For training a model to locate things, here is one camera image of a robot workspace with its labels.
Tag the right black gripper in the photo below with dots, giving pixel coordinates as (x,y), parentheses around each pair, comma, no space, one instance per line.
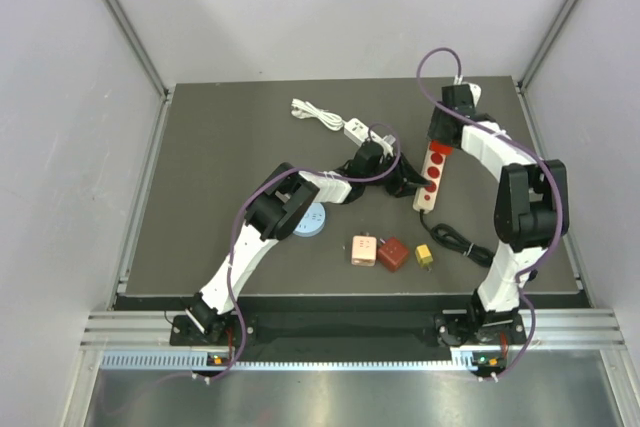
(435,126)

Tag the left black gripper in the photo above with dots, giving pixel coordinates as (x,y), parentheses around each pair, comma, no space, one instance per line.
(404,179)

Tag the cream power strip red sockets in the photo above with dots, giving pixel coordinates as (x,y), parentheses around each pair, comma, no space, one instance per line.
(425,197)

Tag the yellow cube plug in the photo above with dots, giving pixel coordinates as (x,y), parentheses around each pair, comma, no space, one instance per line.
(424,256)

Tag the white power strip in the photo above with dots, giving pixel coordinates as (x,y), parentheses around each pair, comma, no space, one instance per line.
(356,131)

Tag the brown cube plug adapter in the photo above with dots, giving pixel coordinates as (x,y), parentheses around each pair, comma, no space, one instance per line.
(392,254)

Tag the pink cube plug adapter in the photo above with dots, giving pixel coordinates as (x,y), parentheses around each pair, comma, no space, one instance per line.
(363,250)

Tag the round light blue socket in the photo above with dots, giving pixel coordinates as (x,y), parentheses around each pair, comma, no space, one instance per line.
(313,221)

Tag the red cube plug adapter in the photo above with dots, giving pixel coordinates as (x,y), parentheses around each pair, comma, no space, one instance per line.
(440,148)

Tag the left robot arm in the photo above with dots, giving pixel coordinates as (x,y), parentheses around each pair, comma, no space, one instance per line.
(275,209)

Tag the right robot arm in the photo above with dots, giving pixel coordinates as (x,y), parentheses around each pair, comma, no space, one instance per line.
(530,216)

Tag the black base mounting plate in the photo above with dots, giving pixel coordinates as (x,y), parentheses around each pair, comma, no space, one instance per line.
(427,327)

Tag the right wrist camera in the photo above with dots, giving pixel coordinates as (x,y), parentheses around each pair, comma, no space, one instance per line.
(474,88)

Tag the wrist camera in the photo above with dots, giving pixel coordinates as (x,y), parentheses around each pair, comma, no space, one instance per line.
(474,88)
(387,142)

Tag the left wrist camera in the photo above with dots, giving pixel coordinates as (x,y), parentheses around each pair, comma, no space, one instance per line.
(387,142)

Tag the slotted cable duct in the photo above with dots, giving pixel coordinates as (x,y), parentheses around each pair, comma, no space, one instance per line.
(205,361)

